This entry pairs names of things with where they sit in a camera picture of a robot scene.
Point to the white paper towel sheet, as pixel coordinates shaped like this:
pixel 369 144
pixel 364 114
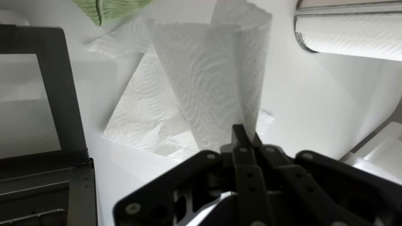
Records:
pixel 216 70

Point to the flat paper towel with red bits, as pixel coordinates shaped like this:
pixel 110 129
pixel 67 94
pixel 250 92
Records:
pixel 147 115

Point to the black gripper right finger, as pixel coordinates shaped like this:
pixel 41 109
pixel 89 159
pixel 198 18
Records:
pixel 325 192

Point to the black toaster oven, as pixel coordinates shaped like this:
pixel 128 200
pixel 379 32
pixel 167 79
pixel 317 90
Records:
pixel 61 195

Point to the green cloth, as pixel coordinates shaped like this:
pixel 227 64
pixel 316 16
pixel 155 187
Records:
pixel 100 11

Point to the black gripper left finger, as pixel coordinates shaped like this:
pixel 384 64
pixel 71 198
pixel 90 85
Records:
pixel 228 187

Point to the toaster oven glass door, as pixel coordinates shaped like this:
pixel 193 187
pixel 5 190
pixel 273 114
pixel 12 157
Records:
pixel 39 110

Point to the white paper towel roll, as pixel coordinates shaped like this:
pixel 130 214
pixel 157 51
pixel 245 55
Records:
pixel 355 27

